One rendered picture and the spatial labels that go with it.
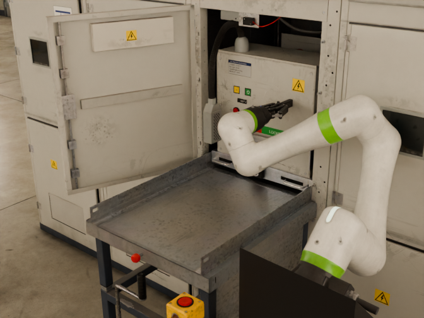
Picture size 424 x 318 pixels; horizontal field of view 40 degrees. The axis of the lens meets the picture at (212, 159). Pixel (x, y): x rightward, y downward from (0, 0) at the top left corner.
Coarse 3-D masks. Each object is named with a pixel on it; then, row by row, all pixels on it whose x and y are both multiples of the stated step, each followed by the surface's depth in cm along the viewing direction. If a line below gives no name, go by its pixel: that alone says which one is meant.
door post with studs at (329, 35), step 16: (336, 0) 202; (336, 16) 204; (336, 32) 206; (336, 48) 207; (320, 64) 214; (320, 80) 216; (320, 96) 218; (320, 160) 227; (320, 176) 229; (320, 192) 231; (320, 208) 234
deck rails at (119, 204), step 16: (192, 160) 259; (160, 176) 245; (176, 176) 253; (192, 176) 259; (128, 192) 232; (144, 192) 240; (160, 192) 244; (304, 192) 230; (112, 208) 227; (128, 208) 231; (288, 208) 223; (96, 224) 219; (256, 224) 207; (272, 224) 216; (240, 240) 201; (224, 256) 196; (208, 272) 190
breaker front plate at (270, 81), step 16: (224, 64) 249; (256, 64) 238; (272, 64) 233; (288, 64) 228; (224, 80) 251; (240, 80) 246; (256, 80) 240; (272, 80) 235; (288, 80) 230; (304, 80) 225; (224, 96) 254; (240, 96) 248; (256, 96) 243; (272, 96) 237; (288, 96) 232; (304, 96) 227; (224, 112) 257; (288, 112) 235; (304, 112) 230; (288, 128) 237; (224, 144) 263; (288, 160) 242; (304, 160) 237; (304, 176) 239
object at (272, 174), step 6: (216, 150) 267; (222, 156) 264; (228, 156) 262; (222, 162) 265; (228, 162) 263; (234, 168) 262; (270, 168) 248; (276, 168) 247; (264, 174) 251; (270, 174) 249; (276, 174) 247; (282, 174) 245; (288, 174) 243; (294, 174) 242; (276, 180) 248; (282, 180) 246; (288, 180) 244; (294, 180) 242; (300, 180) 240; (300, 186) 241
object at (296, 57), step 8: (232, 48) 253; (256, 48) 252; (264, 48) 252; (272, 48) 252; (280, 48) 252; (256, 56) 236; (264, 56) 238; (272, 56) 237; (280, 56) 237; (288, 56) 237; (296, 56) 237; (304, 56) 237; (312, 56) 237; (304, 64) 223; (312, 64) 222; (312, 168) 238
